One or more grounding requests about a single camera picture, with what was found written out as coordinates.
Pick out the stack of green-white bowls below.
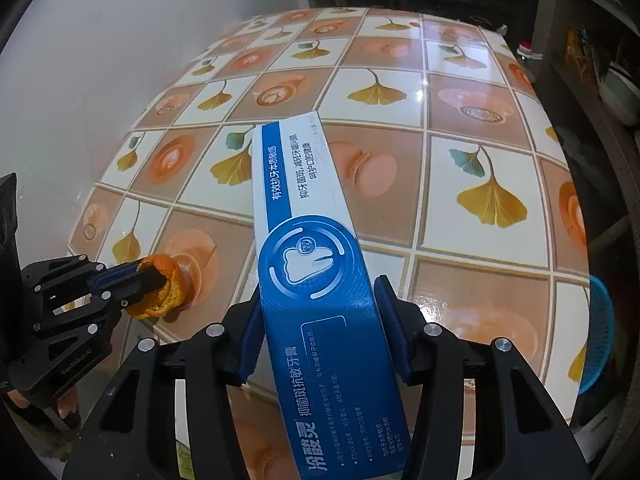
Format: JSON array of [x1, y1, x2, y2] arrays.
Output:
[[597, 62, 640, 126]]

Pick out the yellow snack packets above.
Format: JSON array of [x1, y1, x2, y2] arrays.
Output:
[[565, 25, 593, 68]]

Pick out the grey metal shelf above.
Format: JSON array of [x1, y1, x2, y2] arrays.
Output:
[[550, 50, 640, 271]]

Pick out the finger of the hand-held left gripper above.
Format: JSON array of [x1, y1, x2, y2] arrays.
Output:
[[20, 254, 173, 306], [30, 272, 173, 341]]

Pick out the stainless steel kitchen counter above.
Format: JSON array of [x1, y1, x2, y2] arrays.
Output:
[[535, 0, 640, 61]]

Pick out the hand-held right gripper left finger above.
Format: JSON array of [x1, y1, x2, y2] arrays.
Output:
[[61, 294, 265, 480]]

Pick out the blue white toothpaste box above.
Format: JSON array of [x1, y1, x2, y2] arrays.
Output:
[[250, 110, 416, 480]]

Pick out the blue plastic basket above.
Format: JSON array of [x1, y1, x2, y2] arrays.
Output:
[[570, 275, 616, 396]]

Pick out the orange peel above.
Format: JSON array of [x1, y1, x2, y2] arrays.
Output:
[[125, 255, 193, 320]]

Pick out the tile-pattern printed tablecloth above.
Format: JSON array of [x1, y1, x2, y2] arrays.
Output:
[[67, 7, 591, 480]]

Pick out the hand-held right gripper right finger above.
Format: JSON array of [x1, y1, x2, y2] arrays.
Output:
[[374, 275, 588, 480]]

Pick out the person's left hand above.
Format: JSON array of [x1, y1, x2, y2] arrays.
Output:
[[6, 385, 80, 416]]

